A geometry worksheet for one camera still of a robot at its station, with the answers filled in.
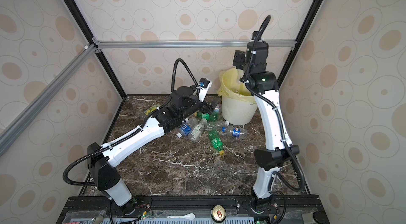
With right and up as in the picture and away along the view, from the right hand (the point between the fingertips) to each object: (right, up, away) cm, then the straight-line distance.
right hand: (248, 51), depth 68 cm
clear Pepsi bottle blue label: (0, -38, +27) cm, 47 cm away
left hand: (-14, -17, 0) cm, 22 cm away
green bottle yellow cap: (-14, -30, +36) cm, 48 cm away
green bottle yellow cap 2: (-12, -43, +22) cm, 50 cm away
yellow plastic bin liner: (-2, -9, +36) cm, 37 cm away
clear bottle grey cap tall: (-24, -37, +27) cm, 52 cm away
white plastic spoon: (-25, -73, +3) cm, 77 cm away
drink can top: (-13, -66, -5) cm, 68 cm away
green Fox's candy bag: (-58, -27, +39) cm, 75 cm away
